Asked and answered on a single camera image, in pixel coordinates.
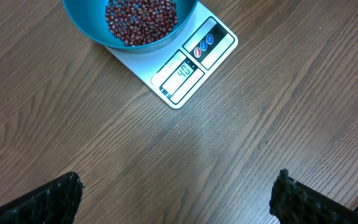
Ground blue bowl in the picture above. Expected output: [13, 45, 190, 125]
[63, 0, 199, 54]

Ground red beans in bowl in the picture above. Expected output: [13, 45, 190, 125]
[105, 0, 178, 47]

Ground white kitchen scale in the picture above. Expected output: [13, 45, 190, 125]
[108, 2, 238, 109]

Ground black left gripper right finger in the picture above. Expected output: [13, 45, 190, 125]
[269, 169, 356, 224]

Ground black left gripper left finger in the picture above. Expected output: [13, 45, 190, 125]
[0, 172, 84, 224]

